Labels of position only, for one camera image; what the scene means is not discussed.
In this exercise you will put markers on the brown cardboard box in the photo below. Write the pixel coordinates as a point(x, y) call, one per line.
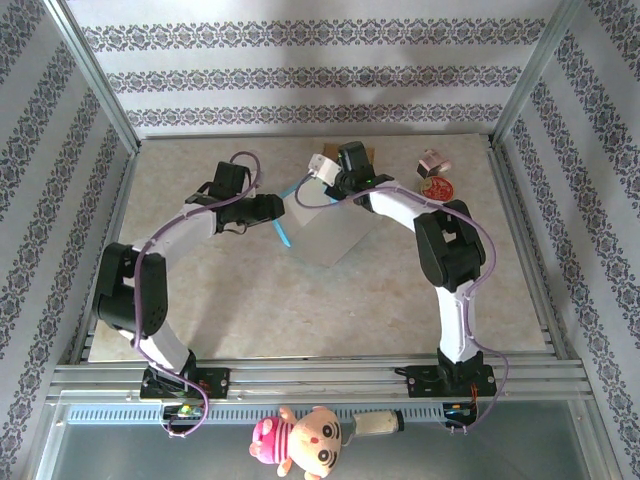
point(330, 150)

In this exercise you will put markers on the white and teal paper box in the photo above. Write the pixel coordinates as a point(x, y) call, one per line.
point(330, 235)

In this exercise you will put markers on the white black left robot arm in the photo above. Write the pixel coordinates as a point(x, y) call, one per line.
point(185, 230)

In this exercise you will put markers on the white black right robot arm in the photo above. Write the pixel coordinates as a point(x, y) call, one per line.
point(455, 320)

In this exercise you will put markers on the small pink box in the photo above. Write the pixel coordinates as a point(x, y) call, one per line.
point(432, 160)

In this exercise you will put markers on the round red gold tin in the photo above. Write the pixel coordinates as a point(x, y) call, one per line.
point(435, 187)

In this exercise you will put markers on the perforated metal strip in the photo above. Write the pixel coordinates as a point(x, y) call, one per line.
point(240, 413)

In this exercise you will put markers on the small circuit board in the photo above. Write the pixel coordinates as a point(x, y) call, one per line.
point(182, 411)
point(457, 411)

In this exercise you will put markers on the pink plush doll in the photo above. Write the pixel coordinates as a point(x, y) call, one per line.
point(310, 440)

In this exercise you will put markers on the clear bottle with beige filling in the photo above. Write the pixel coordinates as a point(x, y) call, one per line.
point(375, 422)

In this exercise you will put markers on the aluminium side rail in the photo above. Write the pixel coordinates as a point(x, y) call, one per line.
point(111, 240)
point(520, 225)

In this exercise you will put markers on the long aluminium base rail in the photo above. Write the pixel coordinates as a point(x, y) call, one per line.
point(320, 372)

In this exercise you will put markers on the aluminium frame post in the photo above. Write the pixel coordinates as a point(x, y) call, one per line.
point(534, 75)
point(94, 75)

